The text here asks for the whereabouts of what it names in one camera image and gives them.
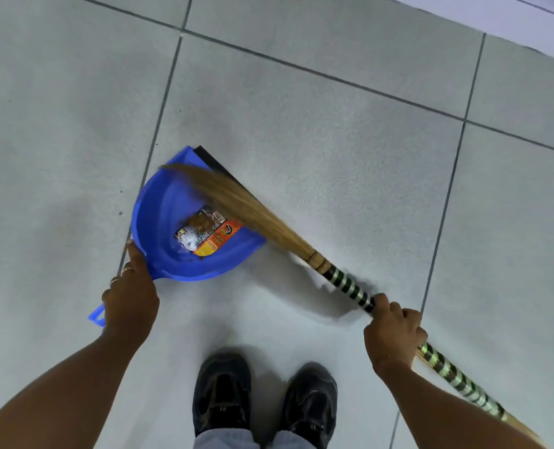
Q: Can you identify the person's grey trouser leg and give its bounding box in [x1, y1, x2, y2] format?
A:
[268, 430, 318, 449]
[194, 427, 261, 449]

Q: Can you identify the person's right black shoe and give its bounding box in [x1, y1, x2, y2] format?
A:
[280, 362, 339, 449]

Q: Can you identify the person's left black shoe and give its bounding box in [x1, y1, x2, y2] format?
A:
[192, 353, 253, 438]

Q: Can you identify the person's right grey trouser leg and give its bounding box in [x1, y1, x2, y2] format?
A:
[268, 430, 318, 449]

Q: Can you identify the person's left forearm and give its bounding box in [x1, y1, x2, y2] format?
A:
[0, 328, 148, 449]

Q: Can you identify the person's left grey trouser leg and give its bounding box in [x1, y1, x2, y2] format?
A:
[194, 427, 261, 449]

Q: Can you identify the person's right hand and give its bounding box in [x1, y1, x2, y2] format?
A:
[363, 293, 429, 378]

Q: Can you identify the grass broom with striped handle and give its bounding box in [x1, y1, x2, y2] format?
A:
[160, 163, 547, 449]

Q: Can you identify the person's right forearm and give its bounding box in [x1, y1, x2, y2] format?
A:
[374, 359, 548, 449]

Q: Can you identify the blue plastic dustpan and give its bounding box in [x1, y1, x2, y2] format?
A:
[88, 146, 267, 329]

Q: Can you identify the person's black shoe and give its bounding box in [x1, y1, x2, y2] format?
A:
[192, 353, 253, 438]
[280, 362, 339, 449]

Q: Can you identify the person's left hand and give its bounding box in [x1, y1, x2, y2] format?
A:
[101, 240, 160, 343]

